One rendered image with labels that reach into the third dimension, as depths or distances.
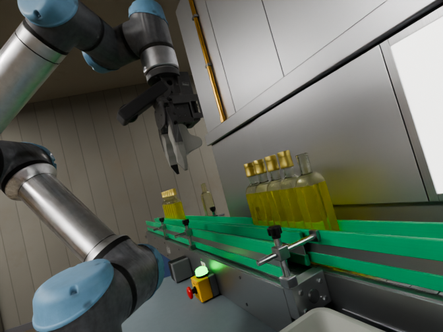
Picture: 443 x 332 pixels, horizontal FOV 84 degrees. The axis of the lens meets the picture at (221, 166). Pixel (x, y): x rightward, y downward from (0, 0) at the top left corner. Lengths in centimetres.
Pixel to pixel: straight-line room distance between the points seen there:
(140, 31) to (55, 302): 50
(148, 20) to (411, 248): 63
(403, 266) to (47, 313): 55
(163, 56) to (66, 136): 339
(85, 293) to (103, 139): 333
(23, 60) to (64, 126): 336
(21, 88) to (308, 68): 66
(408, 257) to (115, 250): 54
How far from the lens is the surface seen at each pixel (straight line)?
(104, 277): 47
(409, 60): 63
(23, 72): 57
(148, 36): 57
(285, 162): 66
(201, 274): 92
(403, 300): 54
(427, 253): 50
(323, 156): 75
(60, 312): 47
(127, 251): 58
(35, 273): 402
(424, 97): 62
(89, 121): 382
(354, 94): 68
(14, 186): 74
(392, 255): 53
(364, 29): 69
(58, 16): 52
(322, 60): 75
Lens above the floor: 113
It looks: 3 degrees up
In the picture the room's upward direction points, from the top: 15 degrees counter-clockwise
